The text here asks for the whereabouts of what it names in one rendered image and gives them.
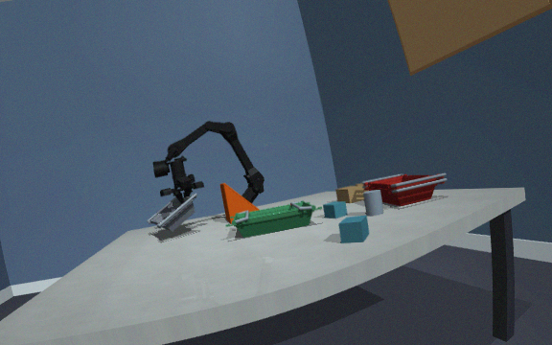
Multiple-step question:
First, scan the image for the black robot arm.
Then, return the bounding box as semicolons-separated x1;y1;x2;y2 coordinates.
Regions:
152;121;265;204

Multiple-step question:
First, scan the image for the green plastic tray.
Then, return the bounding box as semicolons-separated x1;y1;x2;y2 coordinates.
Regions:
225;201;322;238

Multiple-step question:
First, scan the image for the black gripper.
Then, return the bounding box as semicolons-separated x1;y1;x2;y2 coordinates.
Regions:
160;172;204;204

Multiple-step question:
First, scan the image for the teal cube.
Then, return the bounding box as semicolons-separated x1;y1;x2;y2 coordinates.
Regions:
323;201;348;219
338;216;369;243

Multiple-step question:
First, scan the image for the grey cylinder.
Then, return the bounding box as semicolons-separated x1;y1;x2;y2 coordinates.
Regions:
363;190;383;217

